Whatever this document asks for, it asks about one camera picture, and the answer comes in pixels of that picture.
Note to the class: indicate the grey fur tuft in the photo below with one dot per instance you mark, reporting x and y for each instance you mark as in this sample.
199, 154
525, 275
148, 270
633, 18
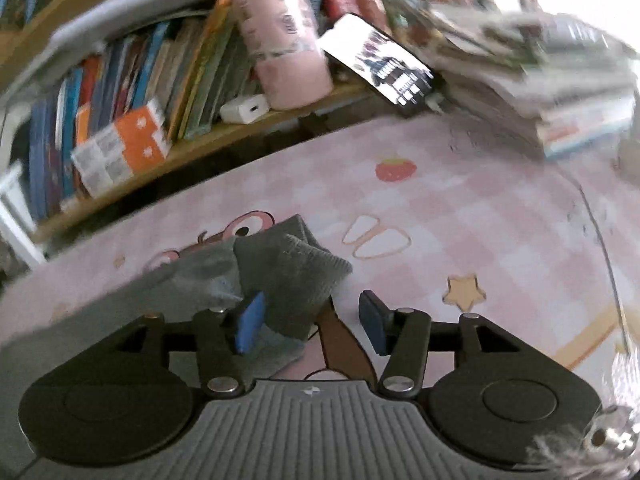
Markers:
555, 452

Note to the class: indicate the orange white carton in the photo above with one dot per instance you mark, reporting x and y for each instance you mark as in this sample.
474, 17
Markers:
125, 145

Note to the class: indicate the pink printed cup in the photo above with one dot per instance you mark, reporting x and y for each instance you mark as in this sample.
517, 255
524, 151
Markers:
285, 40

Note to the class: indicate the pink checked cartoon table mat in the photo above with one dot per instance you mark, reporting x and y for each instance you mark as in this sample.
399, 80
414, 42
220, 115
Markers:
450, 210

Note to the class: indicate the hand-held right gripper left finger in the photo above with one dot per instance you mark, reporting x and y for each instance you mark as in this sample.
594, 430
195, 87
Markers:
250, 322

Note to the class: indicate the white wooden bookshelf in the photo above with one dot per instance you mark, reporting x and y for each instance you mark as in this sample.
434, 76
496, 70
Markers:
225, 135

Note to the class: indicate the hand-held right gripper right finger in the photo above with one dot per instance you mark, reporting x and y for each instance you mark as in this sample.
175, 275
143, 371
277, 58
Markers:
374, 322

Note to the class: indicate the white charger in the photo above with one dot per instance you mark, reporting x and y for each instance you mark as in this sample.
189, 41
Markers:
245, 109

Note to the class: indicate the black smartphone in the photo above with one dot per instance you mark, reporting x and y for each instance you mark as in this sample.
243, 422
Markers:
380, 60

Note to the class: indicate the row of blue children's books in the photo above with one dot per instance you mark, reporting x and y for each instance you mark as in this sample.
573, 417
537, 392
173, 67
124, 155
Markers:
150, 60

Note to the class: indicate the stack of magazines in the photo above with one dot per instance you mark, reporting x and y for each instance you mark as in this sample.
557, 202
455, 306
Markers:
540, 75

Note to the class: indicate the shiny silver bead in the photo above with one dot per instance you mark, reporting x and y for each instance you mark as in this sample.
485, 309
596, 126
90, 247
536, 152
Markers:
607, 432

